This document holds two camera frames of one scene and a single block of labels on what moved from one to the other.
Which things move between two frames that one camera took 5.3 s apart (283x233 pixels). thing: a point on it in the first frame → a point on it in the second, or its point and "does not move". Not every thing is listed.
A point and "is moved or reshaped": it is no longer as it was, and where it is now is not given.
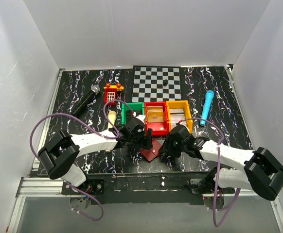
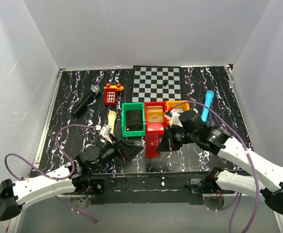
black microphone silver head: [95, 90] does not move
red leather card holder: [150, 154] is moved or reshaped
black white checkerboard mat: [156, 84] does not move
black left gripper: [143, 140] → [119, 149]
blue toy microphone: [209, 95] does not move
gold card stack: [155, 114] does not move
